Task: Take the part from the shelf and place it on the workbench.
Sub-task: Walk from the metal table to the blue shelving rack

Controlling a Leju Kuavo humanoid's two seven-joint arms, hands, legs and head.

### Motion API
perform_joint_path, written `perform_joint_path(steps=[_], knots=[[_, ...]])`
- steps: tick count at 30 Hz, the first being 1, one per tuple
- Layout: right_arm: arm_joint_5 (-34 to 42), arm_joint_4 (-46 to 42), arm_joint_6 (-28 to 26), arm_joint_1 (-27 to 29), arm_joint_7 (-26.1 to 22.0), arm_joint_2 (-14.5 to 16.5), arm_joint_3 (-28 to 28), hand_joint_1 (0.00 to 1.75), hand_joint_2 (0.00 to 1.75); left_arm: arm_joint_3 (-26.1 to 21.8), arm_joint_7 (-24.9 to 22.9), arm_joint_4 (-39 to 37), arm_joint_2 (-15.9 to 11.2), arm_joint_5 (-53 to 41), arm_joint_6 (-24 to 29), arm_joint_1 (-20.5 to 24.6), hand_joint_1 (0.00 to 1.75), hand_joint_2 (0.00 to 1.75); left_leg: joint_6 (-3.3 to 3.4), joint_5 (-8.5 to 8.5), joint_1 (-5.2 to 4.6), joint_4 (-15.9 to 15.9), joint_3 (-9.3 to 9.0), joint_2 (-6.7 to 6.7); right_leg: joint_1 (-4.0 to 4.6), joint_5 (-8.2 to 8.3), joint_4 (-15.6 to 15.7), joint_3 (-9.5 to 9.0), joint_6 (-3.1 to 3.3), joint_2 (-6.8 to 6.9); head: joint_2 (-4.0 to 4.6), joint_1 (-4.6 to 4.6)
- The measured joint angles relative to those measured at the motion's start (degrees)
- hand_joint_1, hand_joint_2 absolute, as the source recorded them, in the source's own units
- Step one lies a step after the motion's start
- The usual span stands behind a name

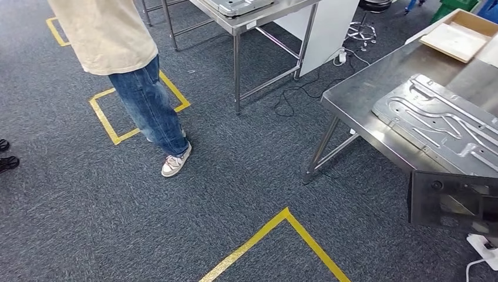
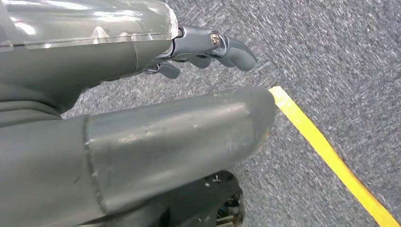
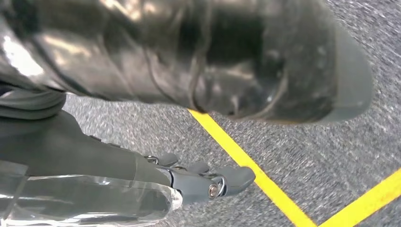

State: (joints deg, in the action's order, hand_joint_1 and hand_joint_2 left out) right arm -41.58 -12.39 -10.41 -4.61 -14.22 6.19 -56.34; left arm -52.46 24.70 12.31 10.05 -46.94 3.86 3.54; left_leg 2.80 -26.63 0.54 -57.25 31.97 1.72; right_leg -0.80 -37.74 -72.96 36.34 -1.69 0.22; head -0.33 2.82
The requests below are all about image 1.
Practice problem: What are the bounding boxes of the black plastic mounting plate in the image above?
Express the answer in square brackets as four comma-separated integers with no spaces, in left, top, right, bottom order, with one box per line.
[406,170,498,237]

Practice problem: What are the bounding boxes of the steel workbench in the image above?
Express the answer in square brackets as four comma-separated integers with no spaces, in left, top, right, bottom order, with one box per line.
[302,35,498,186]

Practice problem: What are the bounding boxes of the steel table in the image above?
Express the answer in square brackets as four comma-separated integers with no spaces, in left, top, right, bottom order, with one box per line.
[140,0,324,116]

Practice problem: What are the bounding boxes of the stamped metal panel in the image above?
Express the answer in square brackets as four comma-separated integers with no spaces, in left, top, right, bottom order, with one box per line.
[371,73,498,179]
[202,0,275,18]

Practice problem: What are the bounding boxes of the white partition board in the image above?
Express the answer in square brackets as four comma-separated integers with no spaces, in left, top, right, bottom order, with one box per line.
[274,0,361,79]

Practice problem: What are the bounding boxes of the person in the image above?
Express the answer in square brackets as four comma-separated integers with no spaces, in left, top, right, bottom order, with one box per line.
[46,0,193,178]

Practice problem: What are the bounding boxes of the black round stool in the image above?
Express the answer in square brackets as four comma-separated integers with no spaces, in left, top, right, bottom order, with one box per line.
[344,0,393,52]

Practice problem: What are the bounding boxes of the open cardboard box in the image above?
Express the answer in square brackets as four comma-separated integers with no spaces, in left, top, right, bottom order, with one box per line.
[418,8,498,64]

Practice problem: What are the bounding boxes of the green plastic crate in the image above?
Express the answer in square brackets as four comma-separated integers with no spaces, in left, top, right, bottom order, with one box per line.
[429,0,480,24]

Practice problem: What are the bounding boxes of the black humanoid robot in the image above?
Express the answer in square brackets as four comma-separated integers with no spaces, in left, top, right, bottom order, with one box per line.
[0,139,20,174]

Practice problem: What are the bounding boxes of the white power strip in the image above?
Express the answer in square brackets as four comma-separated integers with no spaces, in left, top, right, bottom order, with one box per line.
[466,233,498,272]

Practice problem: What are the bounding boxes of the white table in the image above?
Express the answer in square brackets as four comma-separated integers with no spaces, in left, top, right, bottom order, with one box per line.
[404,8,498,69]

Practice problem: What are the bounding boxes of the black floor cable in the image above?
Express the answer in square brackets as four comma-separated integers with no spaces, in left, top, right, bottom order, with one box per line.
[273,54,356,118]

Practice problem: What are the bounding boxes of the white floor cable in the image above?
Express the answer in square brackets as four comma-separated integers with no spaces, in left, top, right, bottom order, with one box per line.
[465,257,487,282]

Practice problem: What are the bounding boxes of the blue metal frame bench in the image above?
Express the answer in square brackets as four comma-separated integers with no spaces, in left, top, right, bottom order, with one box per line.
[476,0,498,24]

